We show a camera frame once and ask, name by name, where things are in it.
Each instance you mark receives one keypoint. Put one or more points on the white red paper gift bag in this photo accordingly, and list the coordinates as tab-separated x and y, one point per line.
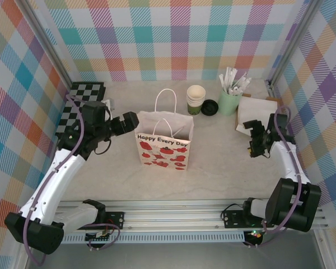
162	154

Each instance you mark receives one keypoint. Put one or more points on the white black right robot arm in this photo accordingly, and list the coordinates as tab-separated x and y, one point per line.
287	157

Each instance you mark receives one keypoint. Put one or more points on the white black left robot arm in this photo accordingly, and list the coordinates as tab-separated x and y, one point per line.
58	173

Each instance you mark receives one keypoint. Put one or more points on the black grey chessboard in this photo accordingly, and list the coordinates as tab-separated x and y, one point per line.
72	117

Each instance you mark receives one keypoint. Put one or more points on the mint green holder cup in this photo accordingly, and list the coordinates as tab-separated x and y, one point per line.
229	103

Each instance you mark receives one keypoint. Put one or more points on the black plastic cup lid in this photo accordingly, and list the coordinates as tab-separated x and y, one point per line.
210	107

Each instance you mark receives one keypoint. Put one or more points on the stack of green paper cups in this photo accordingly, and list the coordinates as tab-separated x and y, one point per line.
196	96

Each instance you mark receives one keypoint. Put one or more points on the black circuit board with lights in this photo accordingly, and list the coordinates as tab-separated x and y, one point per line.
256	234

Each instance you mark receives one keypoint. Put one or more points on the green circuit board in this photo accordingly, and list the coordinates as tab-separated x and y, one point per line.
100	234

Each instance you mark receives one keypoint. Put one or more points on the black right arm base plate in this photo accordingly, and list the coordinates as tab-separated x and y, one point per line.
232	218

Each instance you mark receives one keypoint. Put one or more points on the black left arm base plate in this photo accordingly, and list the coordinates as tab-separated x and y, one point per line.
116	220

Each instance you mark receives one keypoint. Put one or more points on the aluminium corner post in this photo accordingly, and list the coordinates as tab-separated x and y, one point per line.
47	42
292	42

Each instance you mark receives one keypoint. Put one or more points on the aluminium rail frame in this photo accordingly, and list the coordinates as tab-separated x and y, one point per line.
170	217

